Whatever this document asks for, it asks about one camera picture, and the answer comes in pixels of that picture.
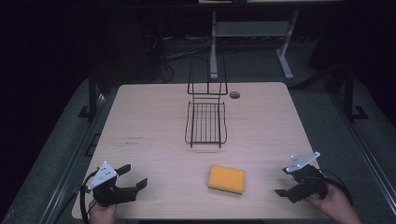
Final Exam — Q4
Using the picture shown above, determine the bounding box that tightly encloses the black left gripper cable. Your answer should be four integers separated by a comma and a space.
79, 173, 96, 224

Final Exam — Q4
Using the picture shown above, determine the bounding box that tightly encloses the grey metal desk frame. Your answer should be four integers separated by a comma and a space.
209, 8, 301, 81

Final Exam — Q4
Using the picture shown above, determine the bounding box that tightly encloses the grey metal floor rail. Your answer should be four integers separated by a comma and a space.
329, 92, 396, 216
38, 92, 108, 224

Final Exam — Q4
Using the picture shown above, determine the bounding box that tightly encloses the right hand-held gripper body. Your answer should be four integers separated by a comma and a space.
282, 151, 330, 204

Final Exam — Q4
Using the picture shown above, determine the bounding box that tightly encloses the black wire rack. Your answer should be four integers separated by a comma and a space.
184, 55, 229, 149

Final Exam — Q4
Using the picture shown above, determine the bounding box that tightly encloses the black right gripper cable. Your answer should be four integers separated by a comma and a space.
317, 168, 354, 207

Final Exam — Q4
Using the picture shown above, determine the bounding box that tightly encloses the black metal stand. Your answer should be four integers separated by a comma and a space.
341, 60, 370, 123
77, 66, 102, 123

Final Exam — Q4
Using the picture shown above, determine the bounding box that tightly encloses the person's right hand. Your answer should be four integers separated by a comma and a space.
305, 182, 355, 220

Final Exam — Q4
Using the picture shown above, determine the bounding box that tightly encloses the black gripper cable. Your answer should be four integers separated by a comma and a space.
79, 173, 96, 224
317, 168, 354, 207

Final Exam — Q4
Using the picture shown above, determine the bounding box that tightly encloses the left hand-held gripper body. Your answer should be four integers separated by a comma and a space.
86, 161, 138, 208

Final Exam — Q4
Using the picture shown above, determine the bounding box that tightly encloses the bundle of floor cables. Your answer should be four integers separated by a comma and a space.
144, 33, 217, 84

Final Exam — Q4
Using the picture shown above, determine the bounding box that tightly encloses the person's left hand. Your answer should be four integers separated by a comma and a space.
88, 201, 119, 224

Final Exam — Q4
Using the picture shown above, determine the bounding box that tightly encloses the yellow sponge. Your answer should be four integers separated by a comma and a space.
206, 163, 247, 195

